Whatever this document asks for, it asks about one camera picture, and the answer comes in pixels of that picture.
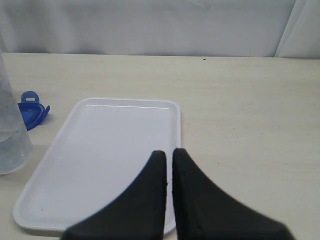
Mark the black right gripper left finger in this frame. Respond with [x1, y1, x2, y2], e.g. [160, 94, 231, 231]
[61, 150, 167, 240]

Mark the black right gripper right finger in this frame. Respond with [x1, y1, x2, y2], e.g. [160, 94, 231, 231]
[172, 148, 294, 240]

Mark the blue container lid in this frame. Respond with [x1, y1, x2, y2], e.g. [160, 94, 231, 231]
[17, 90, 51, 131]

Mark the clear plastic container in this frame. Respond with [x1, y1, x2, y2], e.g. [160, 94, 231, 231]
[0, 58, 32, 175]

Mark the white plastic tray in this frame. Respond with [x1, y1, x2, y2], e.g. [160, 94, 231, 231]
[13, 97, 182, 232]

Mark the white backdrop curtain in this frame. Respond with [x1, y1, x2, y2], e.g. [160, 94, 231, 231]
[0, 0, 320, 59]

